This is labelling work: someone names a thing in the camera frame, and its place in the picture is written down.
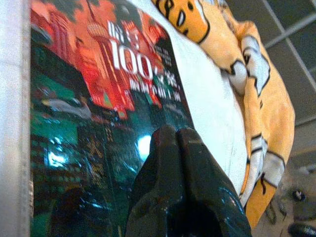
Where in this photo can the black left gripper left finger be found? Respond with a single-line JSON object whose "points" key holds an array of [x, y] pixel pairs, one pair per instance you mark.
{"points": [[163, 172]]}

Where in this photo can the glossy city cover book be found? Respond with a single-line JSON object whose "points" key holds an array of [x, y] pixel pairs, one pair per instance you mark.
{"points": [[98, 74]]}

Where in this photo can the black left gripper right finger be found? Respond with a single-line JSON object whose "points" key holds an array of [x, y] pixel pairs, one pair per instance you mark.
{"points": [[212, 197]]}

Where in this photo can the yellow cartoon egg blanket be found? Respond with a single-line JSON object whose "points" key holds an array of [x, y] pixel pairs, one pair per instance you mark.
{"points": [[269, 98]]}

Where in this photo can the black slipper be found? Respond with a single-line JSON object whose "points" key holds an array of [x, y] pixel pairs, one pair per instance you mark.
{"points": [[298, 195], [302, 230]]}

